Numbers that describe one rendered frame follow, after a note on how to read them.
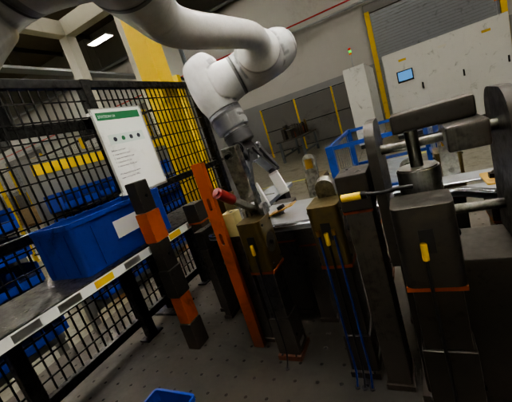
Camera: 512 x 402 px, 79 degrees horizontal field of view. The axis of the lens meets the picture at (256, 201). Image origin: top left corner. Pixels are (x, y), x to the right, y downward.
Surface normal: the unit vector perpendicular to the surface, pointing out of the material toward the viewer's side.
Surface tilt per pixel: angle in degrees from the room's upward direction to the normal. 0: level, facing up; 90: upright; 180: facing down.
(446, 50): 90
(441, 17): 90
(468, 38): 90
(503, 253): 0
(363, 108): 90
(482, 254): 0
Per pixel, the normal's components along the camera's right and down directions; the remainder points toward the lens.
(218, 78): 0.02, 0.05
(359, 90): -0.41, 0.32
